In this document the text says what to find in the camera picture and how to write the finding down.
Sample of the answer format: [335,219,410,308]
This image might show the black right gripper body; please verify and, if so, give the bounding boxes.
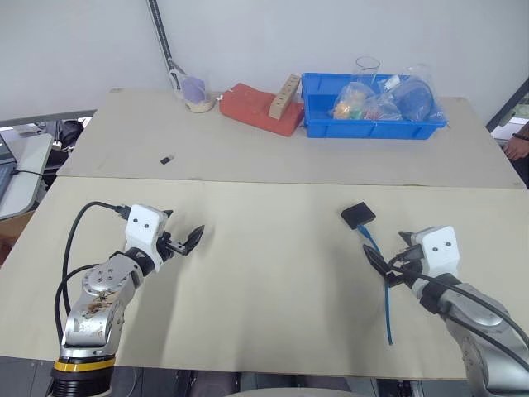
[388,243,424,275]

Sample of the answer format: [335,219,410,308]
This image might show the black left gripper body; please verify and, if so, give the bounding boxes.
[155,230,187,261]

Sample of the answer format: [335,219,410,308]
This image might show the black square adapter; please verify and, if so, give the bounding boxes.
[340,201,378,231]

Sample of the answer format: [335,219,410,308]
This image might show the blue plastic bin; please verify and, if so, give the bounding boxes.
[300,72,450,141]

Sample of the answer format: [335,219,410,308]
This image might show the purple item in beaker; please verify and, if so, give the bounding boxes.
[181,76,207,103]

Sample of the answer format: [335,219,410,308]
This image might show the black chair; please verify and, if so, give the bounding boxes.
[43,118,86,152]

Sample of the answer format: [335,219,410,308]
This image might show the small clear plastic bag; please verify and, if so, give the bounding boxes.
[363,91,404,122]

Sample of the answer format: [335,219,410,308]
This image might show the orange-red sponge block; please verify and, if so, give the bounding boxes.
[218,82,306,138]

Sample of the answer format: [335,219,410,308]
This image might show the person's hand with wristband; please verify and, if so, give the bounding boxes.
[503,122,529,161]

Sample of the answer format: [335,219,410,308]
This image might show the plastic bag with colourful toys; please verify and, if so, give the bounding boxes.
[331,80,375,122]

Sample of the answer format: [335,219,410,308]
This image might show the grey side desk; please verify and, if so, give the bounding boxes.
[0,108,98,221]

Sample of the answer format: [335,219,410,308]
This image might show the wooden block with holes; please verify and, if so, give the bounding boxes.
[268,74,302,122]

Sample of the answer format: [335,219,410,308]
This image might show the grey laptop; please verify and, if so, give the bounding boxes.
[0,134,18,210]

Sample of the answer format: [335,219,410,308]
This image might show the clear glass cup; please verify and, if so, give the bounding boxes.
[355,55,382,88]

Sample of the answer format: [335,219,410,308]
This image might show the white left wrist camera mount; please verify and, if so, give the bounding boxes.
[124,203,167,275]

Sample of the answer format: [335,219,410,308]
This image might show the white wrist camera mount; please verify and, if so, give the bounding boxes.
[413,225,461,279]
[124,203,167,275]

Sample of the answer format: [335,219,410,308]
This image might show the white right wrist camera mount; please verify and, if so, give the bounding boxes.
[413,225,461,279]

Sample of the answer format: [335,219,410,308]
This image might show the blue cable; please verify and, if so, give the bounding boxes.
[356,224,395,347]

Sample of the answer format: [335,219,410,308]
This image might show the clear plastic bags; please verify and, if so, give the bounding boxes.
[388,65,447,122]

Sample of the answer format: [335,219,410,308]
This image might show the dark window frame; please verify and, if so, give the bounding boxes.
[484,73,529,134]

